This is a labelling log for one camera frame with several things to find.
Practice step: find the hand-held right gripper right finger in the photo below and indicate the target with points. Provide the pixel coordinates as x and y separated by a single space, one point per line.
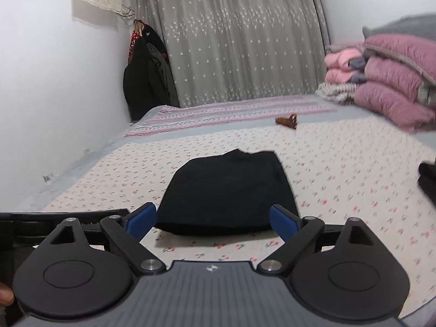
284 221

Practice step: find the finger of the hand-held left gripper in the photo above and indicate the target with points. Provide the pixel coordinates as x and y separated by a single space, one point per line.
92 215

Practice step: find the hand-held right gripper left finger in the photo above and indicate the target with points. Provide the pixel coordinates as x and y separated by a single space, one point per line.
141 219

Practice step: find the black pants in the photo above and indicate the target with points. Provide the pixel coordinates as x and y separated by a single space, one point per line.
231 194
428 184

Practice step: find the folded black pants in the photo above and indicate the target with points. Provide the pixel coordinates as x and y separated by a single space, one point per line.
428 184

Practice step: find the person's left hand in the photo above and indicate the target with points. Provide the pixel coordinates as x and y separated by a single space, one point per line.
5 294

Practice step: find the cherry print bed sheet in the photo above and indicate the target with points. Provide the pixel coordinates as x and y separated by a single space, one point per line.
340 163

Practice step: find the brown hair claw clip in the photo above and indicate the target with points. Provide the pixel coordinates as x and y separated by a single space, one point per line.
288 121

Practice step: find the pink striped bed sheet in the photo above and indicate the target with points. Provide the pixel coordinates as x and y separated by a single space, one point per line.
221 112

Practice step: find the black hanging coat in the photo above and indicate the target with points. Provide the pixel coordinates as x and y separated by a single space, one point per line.
139 85

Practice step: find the grey hanging coat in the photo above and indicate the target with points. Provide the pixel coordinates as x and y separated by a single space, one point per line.
167 81

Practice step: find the striped cloth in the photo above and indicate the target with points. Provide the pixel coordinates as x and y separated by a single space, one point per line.
335 90

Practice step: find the pink folded quilt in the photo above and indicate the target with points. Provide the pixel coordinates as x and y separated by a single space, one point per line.
391 102

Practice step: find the pink folded clothes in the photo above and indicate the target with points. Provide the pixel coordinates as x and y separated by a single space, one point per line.
340 61

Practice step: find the red hanging garment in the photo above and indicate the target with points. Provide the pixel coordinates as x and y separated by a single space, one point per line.
133 42

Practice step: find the grey star curtain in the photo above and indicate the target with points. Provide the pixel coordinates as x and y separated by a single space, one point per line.
238 41

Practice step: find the grey quilted blanket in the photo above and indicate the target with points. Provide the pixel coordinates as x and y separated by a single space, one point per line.
408 25

